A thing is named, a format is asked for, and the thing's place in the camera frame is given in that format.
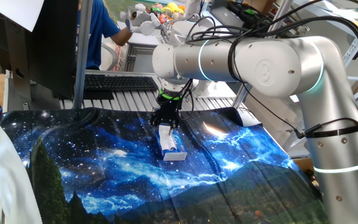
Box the white articulated haptic device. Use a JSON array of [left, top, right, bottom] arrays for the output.
[[119, 2, 167, 35]]

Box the black flat pad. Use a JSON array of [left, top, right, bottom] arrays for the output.
[[75, 88, 115, 101]]

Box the grey workbench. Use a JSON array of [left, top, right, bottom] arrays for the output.
[[124, 43, 167, 74]]

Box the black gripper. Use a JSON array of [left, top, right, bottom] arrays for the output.
[[149, 98, 182, 136]]

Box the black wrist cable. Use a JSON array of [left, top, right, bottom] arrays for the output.
[[175, 78, 196, 121]]

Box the person in blue shirt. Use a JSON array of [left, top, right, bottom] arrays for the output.
[[76, 0, 121, 70]]

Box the grey monitor stand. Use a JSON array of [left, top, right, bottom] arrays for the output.
[[4, 18, 34, 111]]

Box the galaxy print tablecloth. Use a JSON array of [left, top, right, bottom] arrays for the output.
[[0, 106, 329, 224]]

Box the black plastic tray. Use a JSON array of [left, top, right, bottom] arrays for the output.
[[227, 1, 275, 25]]

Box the white paper sheet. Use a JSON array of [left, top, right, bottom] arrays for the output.
[[0, 0, 45, 32]]

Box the white foam packaging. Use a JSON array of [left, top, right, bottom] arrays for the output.
[[244, 90, 304, 147]]

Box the bare person forearm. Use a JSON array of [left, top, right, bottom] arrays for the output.
[[110, 27, 133, 47]]

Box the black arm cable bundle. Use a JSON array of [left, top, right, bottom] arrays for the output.
[[185, 0, 358, 131]]

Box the white box with red print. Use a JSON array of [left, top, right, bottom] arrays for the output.
[[112, 42, 131, 72]]

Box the brown cardboard box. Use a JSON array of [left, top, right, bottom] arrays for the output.
[[295, 157, 315, 178]]

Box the aluminium frame post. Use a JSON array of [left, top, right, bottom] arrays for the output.
[[73, 0, 94, 110]]

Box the black cable strap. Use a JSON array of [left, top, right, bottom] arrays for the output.
[[305, 121, 358, 138]]

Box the black computer monitor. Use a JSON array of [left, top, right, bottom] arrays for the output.
[[0, 0, 80, 101]]

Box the aluminium frame strut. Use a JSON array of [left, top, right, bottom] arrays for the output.
[[231, 81, 255, 109]]

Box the white paper napkin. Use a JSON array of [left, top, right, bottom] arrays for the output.
[[158, 124, 177, 151]]

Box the white office chair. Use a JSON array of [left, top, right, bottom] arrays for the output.
[[97, 40, 118, 72]]

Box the white cloth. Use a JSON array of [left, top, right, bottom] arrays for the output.
[[0, 116, 43, 224]]

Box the black keyboard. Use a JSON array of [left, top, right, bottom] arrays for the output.
[[84, 74, 160, 92]]

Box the blue tissue pack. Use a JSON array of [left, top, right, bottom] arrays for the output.
[[155, 124, 188, 162]]

